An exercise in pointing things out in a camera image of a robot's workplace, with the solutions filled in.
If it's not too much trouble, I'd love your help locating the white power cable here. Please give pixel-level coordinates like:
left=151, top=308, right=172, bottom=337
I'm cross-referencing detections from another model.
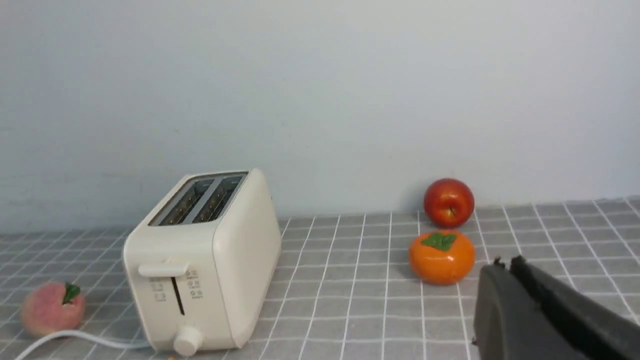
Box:
left=15, top=329, right=151, bottom=360

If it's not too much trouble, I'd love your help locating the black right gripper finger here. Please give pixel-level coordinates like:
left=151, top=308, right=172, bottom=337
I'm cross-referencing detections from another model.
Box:
left=472, top=255, right=640, bottom=360

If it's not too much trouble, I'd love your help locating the white two-slot toaster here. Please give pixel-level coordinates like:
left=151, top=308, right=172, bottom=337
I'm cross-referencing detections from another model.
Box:
left=122, top=168, right=282, bottom=358

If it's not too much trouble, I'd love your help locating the orange persimmon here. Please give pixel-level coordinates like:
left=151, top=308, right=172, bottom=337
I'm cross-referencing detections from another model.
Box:
left=407, top=229, right=476, bottom=286

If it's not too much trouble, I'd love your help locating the grey checkered tablecloth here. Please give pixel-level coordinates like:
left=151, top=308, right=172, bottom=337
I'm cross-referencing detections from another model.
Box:
left=0, top=197, right=640, bottom=360

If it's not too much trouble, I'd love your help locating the pink peach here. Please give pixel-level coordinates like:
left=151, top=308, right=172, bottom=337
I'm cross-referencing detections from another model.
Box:
left=20, top=281, right=86, bottom=338

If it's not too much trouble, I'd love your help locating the red apple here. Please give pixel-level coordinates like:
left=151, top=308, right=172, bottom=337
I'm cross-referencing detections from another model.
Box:
left=423, top=177, right=476, bottom=229

